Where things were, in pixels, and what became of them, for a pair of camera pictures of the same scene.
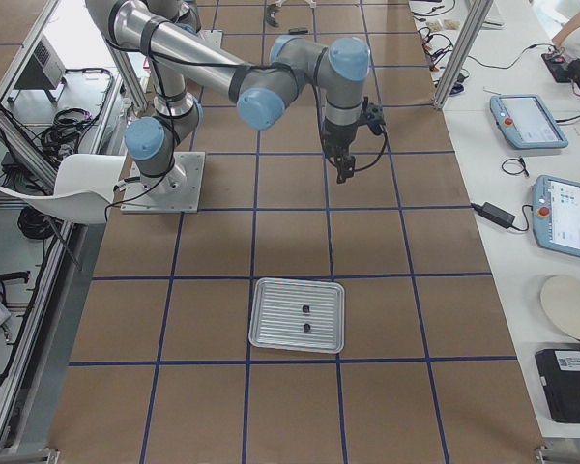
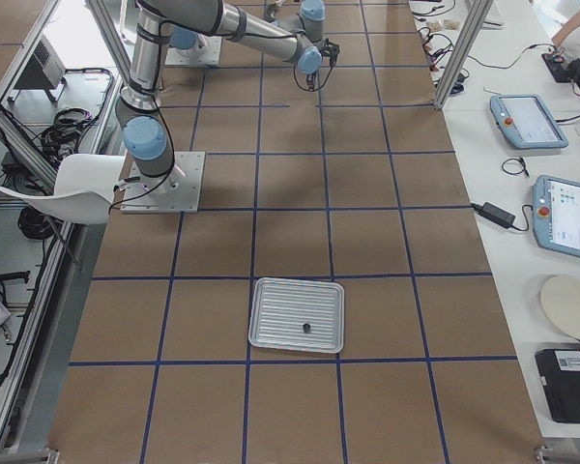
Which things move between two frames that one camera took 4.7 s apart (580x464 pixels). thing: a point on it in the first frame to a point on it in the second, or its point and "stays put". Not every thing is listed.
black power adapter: [495, 215] stays put
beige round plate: [572, 304] stays put
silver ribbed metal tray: [296, 314] stays put
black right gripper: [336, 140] to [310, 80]
